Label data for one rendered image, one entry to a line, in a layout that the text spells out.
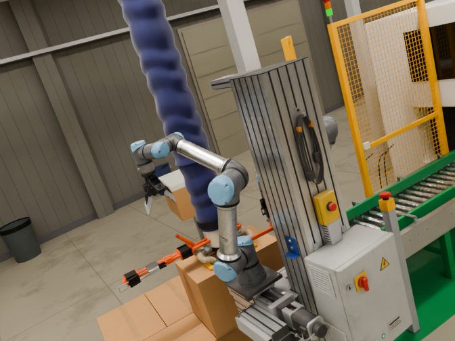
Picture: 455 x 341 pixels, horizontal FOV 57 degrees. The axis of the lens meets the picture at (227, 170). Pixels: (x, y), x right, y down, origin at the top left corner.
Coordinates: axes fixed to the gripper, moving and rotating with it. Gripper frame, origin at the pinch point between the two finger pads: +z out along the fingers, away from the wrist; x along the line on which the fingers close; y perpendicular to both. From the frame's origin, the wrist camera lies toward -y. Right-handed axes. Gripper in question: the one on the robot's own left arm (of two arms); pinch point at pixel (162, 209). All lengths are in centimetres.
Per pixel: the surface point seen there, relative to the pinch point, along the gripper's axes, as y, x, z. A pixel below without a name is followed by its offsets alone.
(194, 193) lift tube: 33.0, -30.6, 10.0
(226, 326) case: 21, -18, 93
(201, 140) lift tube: 27, -43, -19
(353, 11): 201, -367, -62
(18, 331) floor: 294, 116, 152
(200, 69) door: 585, -332, -42
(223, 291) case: 20, -23, 71
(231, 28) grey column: 132, -149, -79
